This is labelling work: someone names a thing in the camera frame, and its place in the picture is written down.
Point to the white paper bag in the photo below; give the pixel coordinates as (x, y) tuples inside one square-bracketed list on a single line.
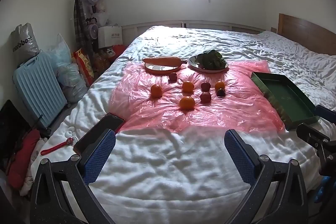
[(110, 36)]

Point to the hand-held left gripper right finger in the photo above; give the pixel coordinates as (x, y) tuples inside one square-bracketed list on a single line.
[(237, 153)]

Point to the pink plastic sheet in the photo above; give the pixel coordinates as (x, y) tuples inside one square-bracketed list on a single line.
[(141, 113)]

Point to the black bag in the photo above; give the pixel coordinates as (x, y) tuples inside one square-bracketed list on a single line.
[(10, 121)]

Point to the light blue suitcase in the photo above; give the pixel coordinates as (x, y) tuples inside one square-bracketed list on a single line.
[(39, 90)]

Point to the grey printed bag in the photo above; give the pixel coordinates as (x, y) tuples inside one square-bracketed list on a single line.
[(25, 43)]

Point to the plaid scarf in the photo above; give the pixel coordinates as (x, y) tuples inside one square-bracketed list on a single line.
[(80, 22)]

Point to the clear plastic bags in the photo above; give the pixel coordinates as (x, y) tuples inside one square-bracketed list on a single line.
[(69, 79)]

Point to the wooden headboard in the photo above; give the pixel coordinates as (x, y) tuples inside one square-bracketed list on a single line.
[(304, 29)]

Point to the orange rimmed white plate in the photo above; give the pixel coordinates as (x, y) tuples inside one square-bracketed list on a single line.
[(161, 69)]

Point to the green leafy vegetable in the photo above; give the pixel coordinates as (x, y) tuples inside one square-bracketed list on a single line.
[(212, 59)]

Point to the red yellow snack bag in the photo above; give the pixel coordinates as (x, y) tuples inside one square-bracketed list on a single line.
[(84, 65)]

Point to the red cloth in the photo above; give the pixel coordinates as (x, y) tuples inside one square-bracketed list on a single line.
[(22, 158)]

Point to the dark purple plum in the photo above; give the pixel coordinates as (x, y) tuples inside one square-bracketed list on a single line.
[(221, 92)]

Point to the black smartphone red case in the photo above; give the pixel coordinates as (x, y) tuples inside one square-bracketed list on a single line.
[(101, 129)]

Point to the green rectangular tray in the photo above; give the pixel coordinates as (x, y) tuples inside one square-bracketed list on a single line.
[(287, 98)]

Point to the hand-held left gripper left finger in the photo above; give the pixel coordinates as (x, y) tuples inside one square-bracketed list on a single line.
[(101, 153)]

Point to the small red apple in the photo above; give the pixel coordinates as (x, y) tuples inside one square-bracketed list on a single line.
[(172, 77)]

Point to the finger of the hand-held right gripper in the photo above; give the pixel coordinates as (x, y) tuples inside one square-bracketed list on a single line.
[(312, 134), (325, 111)]

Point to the silver metal plate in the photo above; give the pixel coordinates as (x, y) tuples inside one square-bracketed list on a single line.
[(194, 64)]

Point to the large orange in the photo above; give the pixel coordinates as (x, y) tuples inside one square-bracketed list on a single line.
[(187, 102)]

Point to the small orange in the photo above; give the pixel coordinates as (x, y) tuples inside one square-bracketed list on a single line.
[(220, 85)]

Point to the carrot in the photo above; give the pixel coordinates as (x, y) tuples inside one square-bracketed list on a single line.
[(162, 61)]

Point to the medium orange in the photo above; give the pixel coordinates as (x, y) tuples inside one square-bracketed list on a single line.
[(188, 86)]

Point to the white bed sheet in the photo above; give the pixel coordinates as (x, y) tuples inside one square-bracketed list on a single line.
[(168, 176)]

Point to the blue object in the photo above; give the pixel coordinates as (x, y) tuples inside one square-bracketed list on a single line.
[(324, 191)]

